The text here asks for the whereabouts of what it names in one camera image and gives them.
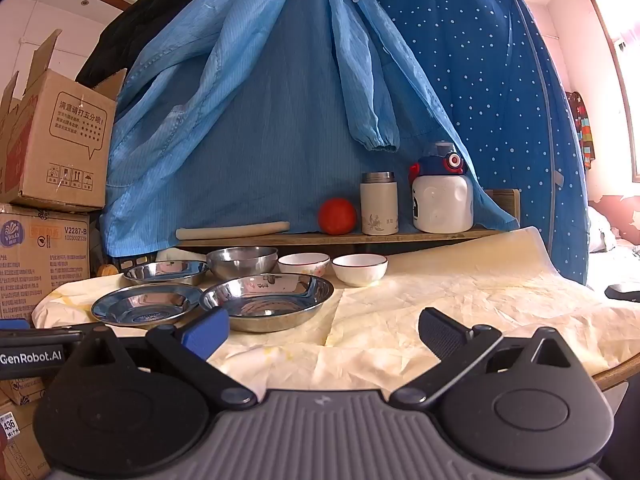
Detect small stainless steel plate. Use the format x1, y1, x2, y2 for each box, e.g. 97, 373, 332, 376
123, 260, 210, 287

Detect black plastic crate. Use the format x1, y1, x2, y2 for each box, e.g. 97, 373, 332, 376
112, 256, 157, 275

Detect white thermos cup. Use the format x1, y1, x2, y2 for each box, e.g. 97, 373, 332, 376
359, 172, 400, 236

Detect wooden shelf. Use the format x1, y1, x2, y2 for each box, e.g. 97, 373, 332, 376
175, 188, 521, 249

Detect crumpled bedding pile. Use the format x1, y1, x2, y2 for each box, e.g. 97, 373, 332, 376
587, 204, 640, 267

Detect cream rolling pin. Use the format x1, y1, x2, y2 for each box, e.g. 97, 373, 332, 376
175, 221, 291, 241

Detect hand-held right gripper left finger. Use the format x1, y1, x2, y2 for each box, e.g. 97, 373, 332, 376
62, 306, 259, 409

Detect labelled stainless steel plate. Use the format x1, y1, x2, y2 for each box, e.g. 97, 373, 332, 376
91, 282, 204, 329

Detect colourful striped cloth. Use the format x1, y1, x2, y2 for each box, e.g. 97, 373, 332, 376
566, 90, 597, 171

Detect black jacket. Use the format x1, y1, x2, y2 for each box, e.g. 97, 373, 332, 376
75, 0, 223, 91

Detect black flat object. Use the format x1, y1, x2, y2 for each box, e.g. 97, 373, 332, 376
604, 283, 640, 304

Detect blue polka-dot tent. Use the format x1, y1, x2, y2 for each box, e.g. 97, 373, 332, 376
345, 0, 592, 287

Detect dark grey plates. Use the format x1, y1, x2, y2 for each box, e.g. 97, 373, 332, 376
206, 246, 279, 281

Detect open brown cardboard box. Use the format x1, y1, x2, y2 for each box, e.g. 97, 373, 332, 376
0, 29, 128, 214

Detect red tomato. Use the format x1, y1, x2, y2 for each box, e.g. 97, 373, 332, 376
318, 198, 358, 236

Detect blue striped work coat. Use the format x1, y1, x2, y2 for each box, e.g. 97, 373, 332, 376
100, 0, 519, 259

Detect white bottle with blue lid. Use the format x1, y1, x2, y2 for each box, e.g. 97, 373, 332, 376
408, 141, 475, 234

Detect cream tablecloth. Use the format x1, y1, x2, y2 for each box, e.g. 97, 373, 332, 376
32, 226, 640, 397

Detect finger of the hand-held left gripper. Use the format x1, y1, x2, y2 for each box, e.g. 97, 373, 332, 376
0, 317, 108, 341

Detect low brown cardboard box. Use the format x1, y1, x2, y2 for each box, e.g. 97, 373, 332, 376
0, 377, 51, 480

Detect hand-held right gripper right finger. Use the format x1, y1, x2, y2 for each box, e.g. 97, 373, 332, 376
389, 306, 593, 409

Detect large stainless steel plate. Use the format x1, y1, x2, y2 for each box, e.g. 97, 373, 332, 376
199, 273, 335, 334

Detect white red-rimmed bowl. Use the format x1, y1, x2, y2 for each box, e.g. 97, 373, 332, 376
331, 254, 389, 288
277, 252, 331, 279

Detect purple-label cardboard box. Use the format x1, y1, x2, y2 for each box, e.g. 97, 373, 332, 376
0, 203, 92, 322

